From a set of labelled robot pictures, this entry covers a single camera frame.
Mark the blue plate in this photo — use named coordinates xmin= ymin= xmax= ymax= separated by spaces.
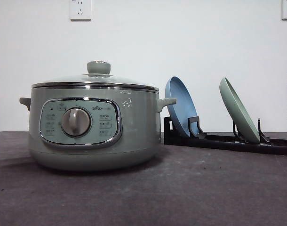
xmin=165 ymin=76 xmax=199 ymax=137

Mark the green plate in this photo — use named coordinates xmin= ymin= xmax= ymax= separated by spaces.
xmin=219 ymin=77 xmax=260 ymax=144

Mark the glass steamer lid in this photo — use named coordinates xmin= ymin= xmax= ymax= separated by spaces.
xmin=32 ymin=60 xmax=159 ymax=92

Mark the green electric steamer pot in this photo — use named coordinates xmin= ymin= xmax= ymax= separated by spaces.
xmin=19 ymin=61 xmax=176 ymax=172

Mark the black plate rack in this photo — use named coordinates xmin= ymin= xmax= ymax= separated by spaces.
xmin=164 ymin=116 xmax=287 ymax=155

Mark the grey table mat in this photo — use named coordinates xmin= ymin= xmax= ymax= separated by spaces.
xmin=0 ymin=132 xmax=287 ymax=226

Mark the white wall socket left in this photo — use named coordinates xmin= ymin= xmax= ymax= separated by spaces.
xmin=70 ymin=0 xmax=92 ymax=22

